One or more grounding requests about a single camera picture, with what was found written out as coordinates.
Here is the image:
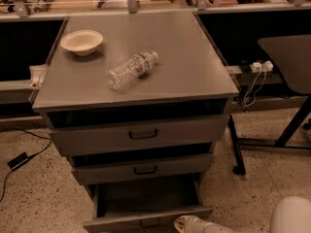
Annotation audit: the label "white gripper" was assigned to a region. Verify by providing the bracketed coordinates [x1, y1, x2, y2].
[174, 216, 213, 233]

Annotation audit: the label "grey bottom drawer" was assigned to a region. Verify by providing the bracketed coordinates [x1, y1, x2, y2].
[84, 174, 213, 233]

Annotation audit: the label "grey drawer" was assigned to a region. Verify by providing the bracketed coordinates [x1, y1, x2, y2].
[49, 115, 228, 156]
[84, 174, 213, 233]
[72, 153, 214, 185]

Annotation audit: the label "grey middle drawer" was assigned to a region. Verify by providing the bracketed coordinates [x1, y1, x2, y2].
[72, 153, 214, 185]

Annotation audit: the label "grey top drawer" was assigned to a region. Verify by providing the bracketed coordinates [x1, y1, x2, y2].
[49, 115, 228, 156]

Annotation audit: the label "grey drawer cabinet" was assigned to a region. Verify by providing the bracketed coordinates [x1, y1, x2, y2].
[32, 10, 241, 189]

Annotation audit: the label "black table leg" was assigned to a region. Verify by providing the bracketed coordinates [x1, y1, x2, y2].
[228, 116, 246, 176]

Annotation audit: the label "clear plastic water bottle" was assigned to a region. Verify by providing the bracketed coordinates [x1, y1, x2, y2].
[106, 51, 158, 90]

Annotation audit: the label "white plugs on power strip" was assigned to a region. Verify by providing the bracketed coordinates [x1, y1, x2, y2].
[251, 61, 273, 72]

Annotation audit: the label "dark side table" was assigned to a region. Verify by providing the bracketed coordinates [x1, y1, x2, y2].
[237, 34, 311, 153]

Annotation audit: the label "white paper bowl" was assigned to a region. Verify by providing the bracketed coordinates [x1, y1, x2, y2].
[60, 30, 103, 56]

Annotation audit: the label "black power adapter with cable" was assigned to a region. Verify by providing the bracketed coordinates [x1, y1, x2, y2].
[0, 128, 52, 202]

